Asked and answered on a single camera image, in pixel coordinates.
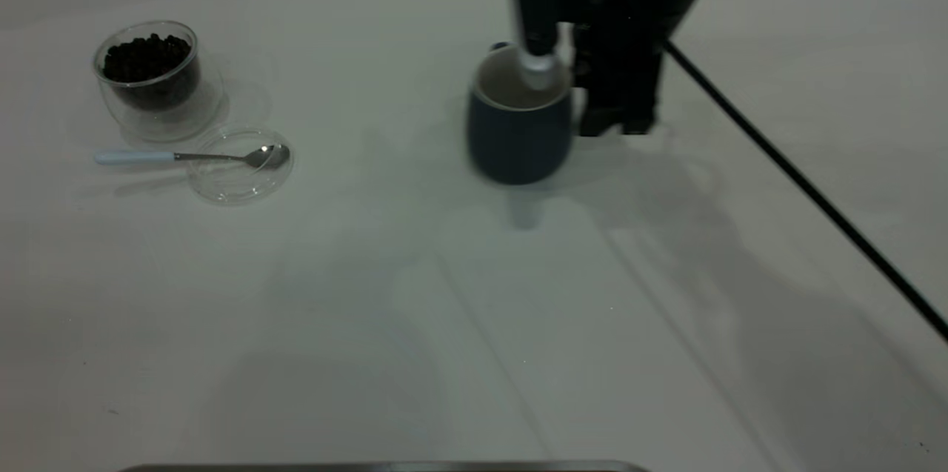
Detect dark coffee beans pile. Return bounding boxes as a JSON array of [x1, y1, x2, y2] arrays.
[[102, 33, 201, 112]]

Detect clear round glass lid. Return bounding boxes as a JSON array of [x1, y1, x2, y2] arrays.
[[187, 127, 296, 206]]

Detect metal spoon light blue handle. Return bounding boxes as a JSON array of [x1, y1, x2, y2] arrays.
[[95, 144, 291, 170]]

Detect dark grey ceramic mug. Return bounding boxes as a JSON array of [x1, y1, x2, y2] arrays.
[[465, 42, 577, 186]]

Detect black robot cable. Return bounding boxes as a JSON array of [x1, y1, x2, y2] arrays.
[[663, 41, 948, 343]]

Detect glass jar of coffee beans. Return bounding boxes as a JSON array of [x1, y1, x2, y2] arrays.
[[93, 20, 224, 143]]

